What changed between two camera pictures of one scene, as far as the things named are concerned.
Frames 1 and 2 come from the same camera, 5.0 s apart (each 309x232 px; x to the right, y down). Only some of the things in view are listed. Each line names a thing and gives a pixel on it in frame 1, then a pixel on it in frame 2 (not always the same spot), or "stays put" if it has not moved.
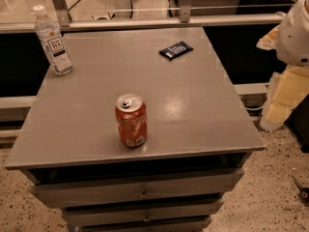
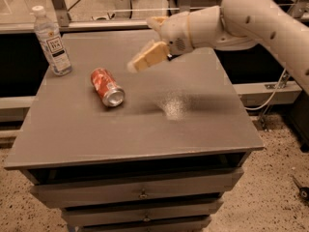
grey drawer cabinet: (200, 133) stays put
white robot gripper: (294, 39) -> (176, 33)
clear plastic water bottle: (49, 36) stays put
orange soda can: (132, 118) -> (105, 85)
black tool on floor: (303, 191) stays put
